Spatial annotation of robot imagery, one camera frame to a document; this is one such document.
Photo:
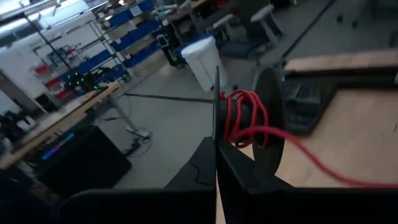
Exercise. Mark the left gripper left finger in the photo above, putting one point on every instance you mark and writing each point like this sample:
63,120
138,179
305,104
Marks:
140,208

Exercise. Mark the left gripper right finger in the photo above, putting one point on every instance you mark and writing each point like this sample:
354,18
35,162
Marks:
295,208

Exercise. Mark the black computer case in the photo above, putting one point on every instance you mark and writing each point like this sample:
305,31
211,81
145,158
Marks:
87,165

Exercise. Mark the black bit set case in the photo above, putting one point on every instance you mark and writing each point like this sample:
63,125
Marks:
308,105

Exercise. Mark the white trash bin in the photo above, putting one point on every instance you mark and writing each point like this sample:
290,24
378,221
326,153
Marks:
202,65

